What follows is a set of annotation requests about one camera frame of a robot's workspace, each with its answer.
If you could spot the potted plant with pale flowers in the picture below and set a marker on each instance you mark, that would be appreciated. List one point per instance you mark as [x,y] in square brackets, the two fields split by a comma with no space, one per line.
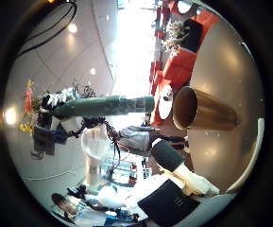
[175,34]

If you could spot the black planter box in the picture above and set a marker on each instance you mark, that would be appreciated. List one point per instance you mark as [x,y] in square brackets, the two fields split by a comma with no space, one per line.
[193,34]

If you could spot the white oval dishes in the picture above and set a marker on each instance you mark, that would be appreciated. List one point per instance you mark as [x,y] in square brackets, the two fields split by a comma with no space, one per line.
[165,102]

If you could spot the white cluttered shelf rack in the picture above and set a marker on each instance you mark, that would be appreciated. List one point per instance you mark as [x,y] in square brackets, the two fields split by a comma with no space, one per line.
[126,170]

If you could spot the round ceiling light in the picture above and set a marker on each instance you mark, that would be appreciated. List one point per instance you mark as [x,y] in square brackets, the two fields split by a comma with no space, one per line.
[93,71]
[72,28]

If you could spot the red curved sofa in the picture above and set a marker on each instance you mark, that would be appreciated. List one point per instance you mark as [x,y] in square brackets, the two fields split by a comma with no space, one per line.
[180,67]

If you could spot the red low curved bench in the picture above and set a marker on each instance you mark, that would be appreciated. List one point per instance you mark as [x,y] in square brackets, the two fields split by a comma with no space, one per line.
[156,116]

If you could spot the dark haired person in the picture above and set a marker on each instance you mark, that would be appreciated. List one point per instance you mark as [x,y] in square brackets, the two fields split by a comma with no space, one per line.
[65,205]

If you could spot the small white round side table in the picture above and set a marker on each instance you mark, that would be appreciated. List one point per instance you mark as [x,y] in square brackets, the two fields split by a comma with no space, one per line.
[184,6]

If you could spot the seated person in gray top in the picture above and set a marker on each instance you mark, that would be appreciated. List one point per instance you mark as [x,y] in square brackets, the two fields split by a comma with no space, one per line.
[136,138]

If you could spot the gold metal cone vase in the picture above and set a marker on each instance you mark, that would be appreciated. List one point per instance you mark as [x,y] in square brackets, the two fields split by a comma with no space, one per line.
[211,113]

